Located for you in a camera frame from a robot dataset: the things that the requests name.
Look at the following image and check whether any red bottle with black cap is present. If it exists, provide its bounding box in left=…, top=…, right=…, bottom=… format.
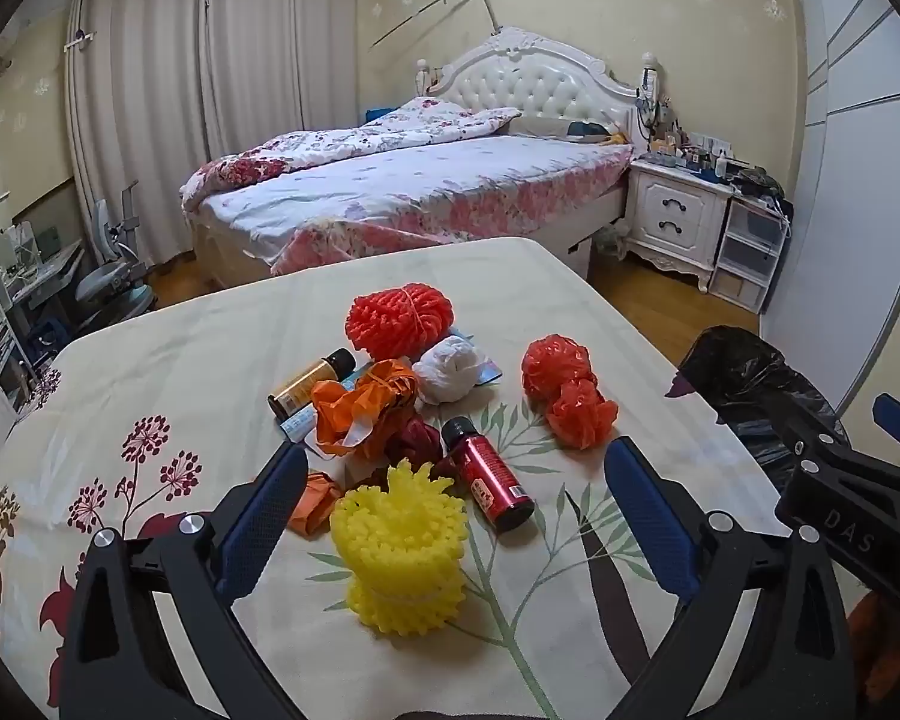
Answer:
left=441, top=416, right=537, bottom=535

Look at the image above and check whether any white plastic bag ball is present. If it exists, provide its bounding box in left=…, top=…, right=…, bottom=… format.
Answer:
left=412, top=336, right=490, bottom=404

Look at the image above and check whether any white bed with tufted headboard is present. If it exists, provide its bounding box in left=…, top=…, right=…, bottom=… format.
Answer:
left=180, top=26, right=646, bottom=287

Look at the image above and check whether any white nightstand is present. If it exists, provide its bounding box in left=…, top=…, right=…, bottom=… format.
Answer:
left=622, top=156, right=737, bottom=291

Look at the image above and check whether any small orange crumpled wrapper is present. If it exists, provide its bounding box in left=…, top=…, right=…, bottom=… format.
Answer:
left=289, top=469, right=344, bottom=539

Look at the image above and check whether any beige curtain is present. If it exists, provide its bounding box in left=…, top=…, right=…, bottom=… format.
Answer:
left=202, top=0, right=361, bottom=166
left=66, top=0, right=212, bottom=272

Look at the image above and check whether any white sliding wardrobe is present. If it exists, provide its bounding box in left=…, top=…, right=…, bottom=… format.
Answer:
left=757, top=0, right=900, bottom=425

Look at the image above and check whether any orange crumpled plastic bag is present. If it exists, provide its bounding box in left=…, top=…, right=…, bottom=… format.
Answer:
left=311, top=358, right=421, bottom=460

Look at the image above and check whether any grey office chair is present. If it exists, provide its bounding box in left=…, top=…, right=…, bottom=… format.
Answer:
left=73, top=180, right=160, bottom=325

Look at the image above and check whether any yellow foam fruit net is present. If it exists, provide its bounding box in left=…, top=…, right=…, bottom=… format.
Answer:
left=330, top=463, right=471, bottom=635

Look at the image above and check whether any floral quilt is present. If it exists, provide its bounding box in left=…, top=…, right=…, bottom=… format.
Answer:
left=182, top=97, right=524, bottom=212

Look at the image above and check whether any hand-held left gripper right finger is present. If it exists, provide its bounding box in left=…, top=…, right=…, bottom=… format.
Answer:
left=604, top=436, right=857, bottom=720

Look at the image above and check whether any blue flat packet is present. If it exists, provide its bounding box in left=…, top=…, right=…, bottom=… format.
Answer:
left=450, top=326, right=506, bottom=388

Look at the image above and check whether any plastic drawer unit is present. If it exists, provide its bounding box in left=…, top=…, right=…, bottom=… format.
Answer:
left=709, top=193, right=790, bottom=316

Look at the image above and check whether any thin metal rod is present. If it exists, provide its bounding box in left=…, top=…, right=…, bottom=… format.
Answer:
left=371, top=0, right=502, bottom=50

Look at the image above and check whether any cluttered desk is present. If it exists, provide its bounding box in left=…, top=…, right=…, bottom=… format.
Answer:
left=0, top=191, right=87, bottom=421

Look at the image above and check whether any red foam fruit net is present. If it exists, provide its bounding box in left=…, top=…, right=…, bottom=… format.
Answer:
left=345, top=281, right=455, bottom=361

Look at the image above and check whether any cream floral tablecloth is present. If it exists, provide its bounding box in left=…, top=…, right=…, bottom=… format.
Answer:
left=0, top=236, right=796, bottom=720

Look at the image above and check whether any black plastic garbage bag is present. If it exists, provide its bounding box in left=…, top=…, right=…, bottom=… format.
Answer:
left=664, top=325, right=854, bottom=485

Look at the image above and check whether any small orange-red mesh net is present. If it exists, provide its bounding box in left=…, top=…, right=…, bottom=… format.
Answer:
left=546, top=379, right=620, bottom=454

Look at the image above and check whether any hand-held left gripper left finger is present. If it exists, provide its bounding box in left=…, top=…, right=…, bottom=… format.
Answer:
left=58, top=444, right=308, bottom=720

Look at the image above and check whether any large orange-red mesh net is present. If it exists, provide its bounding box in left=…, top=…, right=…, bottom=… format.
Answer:
left=521, top=334, right=598, bottom=402

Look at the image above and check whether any white printed label sheet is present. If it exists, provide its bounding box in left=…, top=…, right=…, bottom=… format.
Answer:
left=279, top=412, right=325, bottom=458

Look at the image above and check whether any brown bottle with yellow label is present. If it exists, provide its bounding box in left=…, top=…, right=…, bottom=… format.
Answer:
left=268, top=349, right=355, bottom=418

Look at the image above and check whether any clutter of bottles on nightstand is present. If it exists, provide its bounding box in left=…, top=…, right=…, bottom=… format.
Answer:
left=634, top=64, right=755, bottom=185

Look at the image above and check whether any dark red cloth piece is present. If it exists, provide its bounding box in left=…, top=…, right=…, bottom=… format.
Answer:
left=388, top=416, right=448, bottom=467

